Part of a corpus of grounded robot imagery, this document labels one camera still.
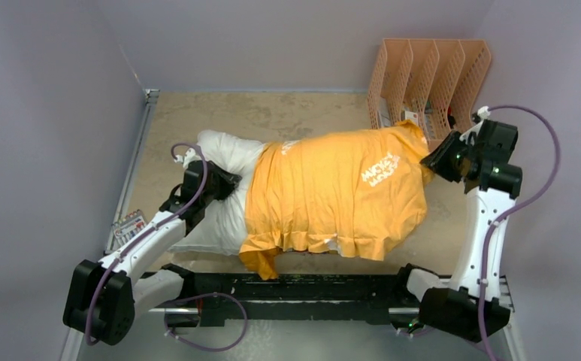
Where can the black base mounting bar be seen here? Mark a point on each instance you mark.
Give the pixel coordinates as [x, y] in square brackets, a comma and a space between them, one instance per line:
[214, 298]

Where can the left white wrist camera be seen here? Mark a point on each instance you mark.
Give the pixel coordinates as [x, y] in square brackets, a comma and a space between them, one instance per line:
[187, 158]

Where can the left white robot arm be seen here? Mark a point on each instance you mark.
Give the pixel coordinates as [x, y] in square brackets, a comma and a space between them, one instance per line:
[106, 296]

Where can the pink plastic file organizer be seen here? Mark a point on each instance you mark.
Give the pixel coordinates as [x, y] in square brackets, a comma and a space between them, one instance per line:
[437, 79]

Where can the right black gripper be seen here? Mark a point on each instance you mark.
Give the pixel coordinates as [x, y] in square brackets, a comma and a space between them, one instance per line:
[437, 162]

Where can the marker pen pack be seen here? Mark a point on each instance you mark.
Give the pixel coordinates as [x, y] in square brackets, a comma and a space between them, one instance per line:
[127, 227]

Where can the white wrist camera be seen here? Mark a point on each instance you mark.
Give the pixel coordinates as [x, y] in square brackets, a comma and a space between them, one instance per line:
[187, 158]
[478, 119]

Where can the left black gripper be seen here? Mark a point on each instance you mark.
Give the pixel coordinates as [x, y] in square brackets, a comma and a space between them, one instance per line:
[228, 184]

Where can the white label box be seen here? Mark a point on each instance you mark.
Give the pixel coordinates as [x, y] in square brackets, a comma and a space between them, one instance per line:
[410, 116]

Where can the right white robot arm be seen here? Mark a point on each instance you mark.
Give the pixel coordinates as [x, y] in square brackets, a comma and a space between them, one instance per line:
[468, 305]

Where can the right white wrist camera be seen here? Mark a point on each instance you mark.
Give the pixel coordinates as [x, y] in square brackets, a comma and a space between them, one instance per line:
[478, 119]

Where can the orange cartoon pillowcase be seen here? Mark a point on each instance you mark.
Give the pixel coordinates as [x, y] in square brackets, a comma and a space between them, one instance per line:
[359, 194]

